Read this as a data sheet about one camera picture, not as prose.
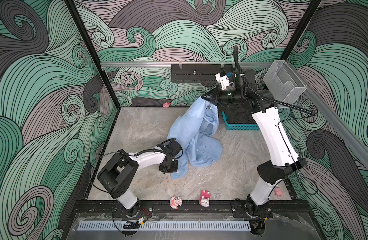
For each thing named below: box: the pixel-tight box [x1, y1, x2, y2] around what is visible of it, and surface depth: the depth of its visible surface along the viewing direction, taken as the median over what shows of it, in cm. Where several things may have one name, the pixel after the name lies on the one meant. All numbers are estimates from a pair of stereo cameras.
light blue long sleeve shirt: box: [168, 96, 223, 181], surface depth 85 cm
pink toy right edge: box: [274, 187, 283, 197], surface depth 79 cm
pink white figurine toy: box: [170, 195, 183, 210], surface depth 75 cm
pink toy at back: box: [162, 102, 171, 108], surface depth 121 cm
